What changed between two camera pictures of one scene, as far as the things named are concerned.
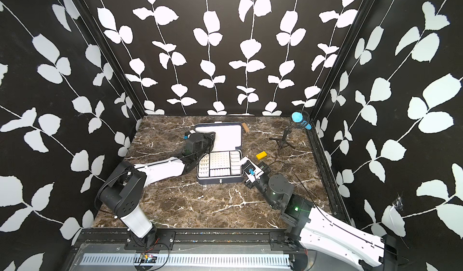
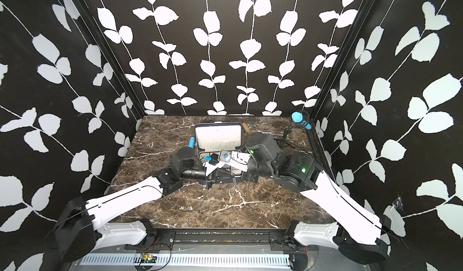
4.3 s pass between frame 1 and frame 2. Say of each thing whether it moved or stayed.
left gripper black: moved
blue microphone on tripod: stayed
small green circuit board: stayed
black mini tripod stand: stayed
